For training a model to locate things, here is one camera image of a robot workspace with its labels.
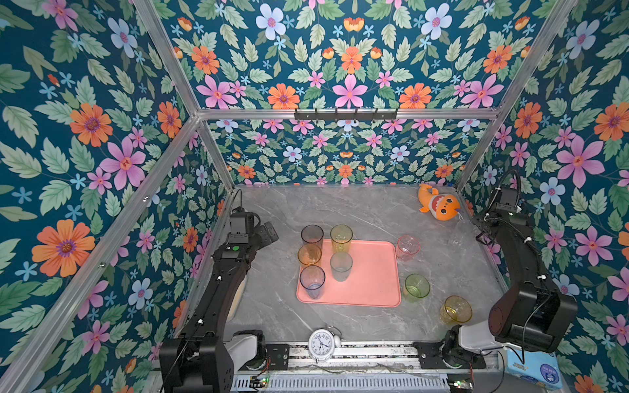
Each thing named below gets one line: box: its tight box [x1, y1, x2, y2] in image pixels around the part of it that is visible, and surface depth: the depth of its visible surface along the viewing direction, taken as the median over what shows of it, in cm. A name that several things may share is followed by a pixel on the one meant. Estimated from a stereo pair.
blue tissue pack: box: [506, 348, 563, 389], surface depth 68 cm
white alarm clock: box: [307, 324, 343, 365], surface depth 75 cm
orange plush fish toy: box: [417, 183, 462, 222], surface depth 106 cm
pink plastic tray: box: [296, 239, 402, 308], surface depth 92 cm
